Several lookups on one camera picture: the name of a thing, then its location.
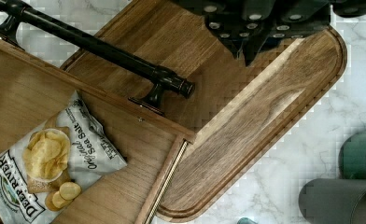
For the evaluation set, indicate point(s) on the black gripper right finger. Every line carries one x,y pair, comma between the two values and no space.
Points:
278,19

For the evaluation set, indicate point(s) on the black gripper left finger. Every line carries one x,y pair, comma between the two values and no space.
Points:
221,17

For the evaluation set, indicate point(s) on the wooden drawer with black handle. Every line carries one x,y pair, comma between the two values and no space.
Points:
31,92

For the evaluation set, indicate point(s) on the wooden cutting board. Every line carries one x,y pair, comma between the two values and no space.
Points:
237,111

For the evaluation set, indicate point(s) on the green and white canister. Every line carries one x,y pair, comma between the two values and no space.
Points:
352,157

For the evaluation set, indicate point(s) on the grey cylindrical canister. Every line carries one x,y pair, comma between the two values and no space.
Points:
334,201

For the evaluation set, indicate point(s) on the small teal object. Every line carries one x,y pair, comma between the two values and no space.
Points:
245,220

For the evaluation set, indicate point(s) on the Deep River chips bag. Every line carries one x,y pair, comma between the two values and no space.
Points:
51,165

